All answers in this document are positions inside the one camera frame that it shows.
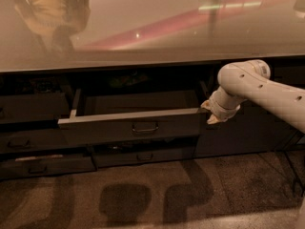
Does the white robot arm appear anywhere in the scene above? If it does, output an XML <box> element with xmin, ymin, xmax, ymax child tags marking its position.
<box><xmin>201</xmin><ymin>59</ymin><xmax>305</xmax><ymax>134</ymax></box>

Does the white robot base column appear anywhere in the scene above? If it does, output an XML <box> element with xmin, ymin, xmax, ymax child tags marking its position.
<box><xmin>295</xmin><ymin>198</ymin><xmax>305</xmax><ymax>229</ymax></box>

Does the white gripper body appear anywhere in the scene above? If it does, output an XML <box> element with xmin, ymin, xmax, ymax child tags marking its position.
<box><xmin>209</xmin><ymin>90</ymin><xmax>245</xmax><ymax>121</ymax></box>

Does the dark drawer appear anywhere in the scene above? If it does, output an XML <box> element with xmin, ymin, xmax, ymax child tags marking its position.
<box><xmin>0</xmin><ymin>154</ymin><xmax>96</xmax><ymax>179</ymax></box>
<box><xmin>0</xmin><ymin>129</ymin><xmax>68</xmax><ymax>154</ymax></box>
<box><xmin>91</xmin><ymin>143</ymin><xmax>195</xmax><ymax>168</ymax></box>
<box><xmin>58</xmin><ymin>90</ymin><xmax>207</xmax><ymax>145</ymax></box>
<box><xmin>0</xmin><ymin>93</ymin><xmax>70</xmax><ymax>124</ymax></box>

